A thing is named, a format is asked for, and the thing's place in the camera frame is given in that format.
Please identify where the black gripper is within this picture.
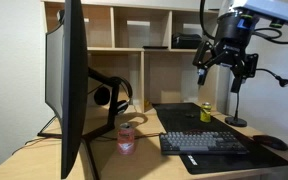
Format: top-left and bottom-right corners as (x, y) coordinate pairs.
(192, 11), (260, 94)

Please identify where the grey mechanical keyboard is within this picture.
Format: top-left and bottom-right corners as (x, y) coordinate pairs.
(159, 130), (250, 156)

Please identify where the yellow soda can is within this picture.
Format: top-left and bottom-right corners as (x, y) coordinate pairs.
(199, 101), (213, 123)

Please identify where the black gooseneck desk lamp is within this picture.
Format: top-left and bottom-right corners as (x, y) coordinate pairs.
(224, 68), (288, 128)

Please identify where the flat black device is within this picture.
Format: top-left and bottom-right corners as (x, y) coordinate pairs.
(142, 45), (169, 50)

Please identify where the light wooden shelf unit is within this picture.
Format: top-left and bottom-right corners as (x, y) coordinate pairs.
(40, 0), (232, 114)

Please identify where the black computer mouse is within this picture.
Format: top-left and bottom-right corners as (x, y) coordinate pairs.
(252, 134), (288, 152)

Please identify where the black desk mat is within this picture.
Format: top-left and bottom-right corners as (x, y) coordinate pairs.
(151, 102), (288, 175)

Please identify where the black over-ear headphones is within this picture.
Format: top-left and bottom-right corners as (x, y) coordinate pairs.
(93, 76), (134, 116)

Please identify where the black monitor stand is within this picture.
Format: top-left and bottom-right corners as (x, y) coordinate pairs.
(37, 66), (122, 180)

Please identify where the red soda can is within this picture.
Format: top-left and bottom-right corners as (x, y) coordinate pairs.
(117, 122), (137, 156)

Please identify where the curved black computer monitor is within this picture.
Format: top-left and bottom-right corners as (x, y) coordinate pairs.
(44, 0), (89, 180)

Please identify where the webcam on monitor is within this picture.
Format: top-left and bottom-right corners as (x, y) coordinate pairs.
(56, 9), (66, 23)

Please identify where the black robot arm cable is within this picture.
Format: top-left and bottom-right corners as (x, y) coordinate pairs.
(199, 0), (288, 45)

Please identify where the black keyboard cable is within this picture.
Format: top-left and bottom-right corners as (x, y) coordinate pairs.
(101, 132), (162, 140)

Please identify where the black monitor power cable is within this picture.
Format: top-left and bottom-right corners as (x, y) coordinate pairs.
(11, 136), (62, 156)

